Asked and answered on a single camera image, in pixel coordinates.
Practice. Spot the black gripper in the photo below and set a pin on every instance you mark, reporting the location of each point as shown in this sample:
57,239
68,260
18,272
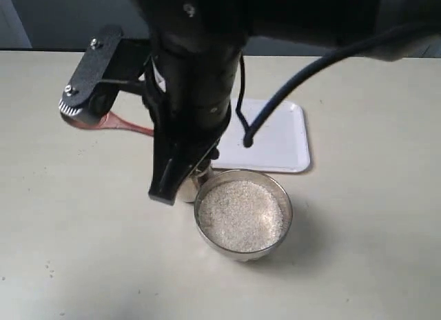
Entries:
193,79

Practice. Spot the brown wooden spoon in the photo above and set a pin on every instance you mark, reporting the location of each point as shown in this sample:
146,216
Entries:
110,121

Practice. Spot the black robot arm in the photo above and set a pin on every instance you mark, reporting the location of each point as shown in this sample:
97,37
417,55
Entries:
378,29

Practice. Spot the small steel cup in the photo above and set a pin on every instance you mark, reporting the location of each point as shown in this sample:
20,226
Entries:
191,186

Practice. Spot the white uncooked rice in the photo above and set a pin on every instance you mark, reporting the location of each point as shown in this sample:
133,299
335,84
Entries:
241,216

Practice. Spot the large steel rice bowl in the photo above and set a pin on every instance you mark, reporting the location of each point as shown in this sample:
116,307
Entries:
258,178

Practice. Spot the white plastic tray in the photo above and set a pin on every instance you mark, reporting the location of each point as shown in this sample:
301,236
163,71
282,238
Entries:
280,146

